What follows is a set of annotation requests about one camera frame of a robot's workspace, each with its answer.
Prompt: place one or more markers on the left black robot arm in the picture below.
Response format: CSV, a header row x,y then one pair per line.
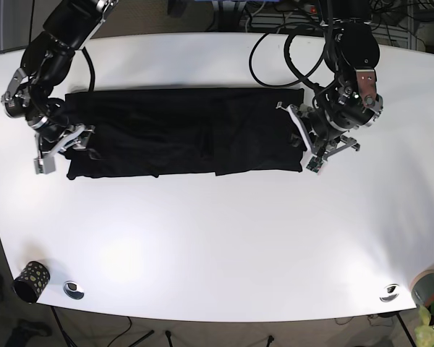
x,y
349,101

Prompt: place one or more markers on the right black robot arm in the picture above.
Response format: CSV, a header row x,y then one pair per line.
x,y
44,65

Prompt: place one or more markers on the table cable grommet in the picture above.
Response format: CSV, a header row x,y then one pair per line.
x,y
389,293
73,290

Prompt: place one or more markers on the grey tape roll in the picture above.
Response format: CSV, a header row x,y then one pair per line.
x,y
422,289

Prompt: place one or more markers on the green potted plant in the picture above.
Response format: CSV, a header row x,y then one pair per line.
x,y
424,332

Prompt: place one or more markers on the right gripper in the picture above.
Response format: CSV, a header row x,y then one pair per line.
x,y
52,139

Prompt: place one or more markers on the black gold-dotted cup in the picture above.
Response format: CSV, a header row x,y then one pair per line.
x,y
31,282

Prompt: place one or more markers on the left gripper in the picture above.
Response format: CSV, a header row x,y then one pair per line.
x,y
316,137

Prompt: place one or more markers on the left table cable grommet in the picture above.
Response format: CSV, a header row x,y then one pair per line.
x,y
73,290

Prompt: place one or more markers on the right table cable grommet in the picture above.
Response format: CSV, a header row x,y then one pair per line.
x,y
389,293

